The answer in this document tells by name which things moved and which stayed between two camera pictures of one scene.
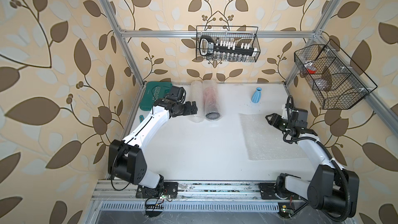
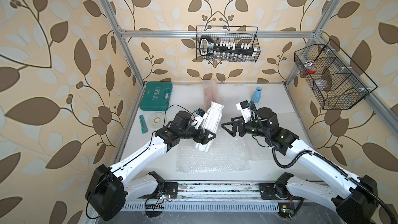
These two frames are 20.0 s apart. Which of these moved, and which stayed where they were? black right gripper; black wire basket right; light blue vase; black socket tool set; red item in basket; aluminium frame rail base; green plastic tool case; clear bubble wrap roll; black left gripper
Moved: black left gripper; clear bubble wrap roll; black right gripper
Stayed: light blue vase; black socket tool set; green plastic tool case; aluminium frame rail base; black wire basket right; red item in basket
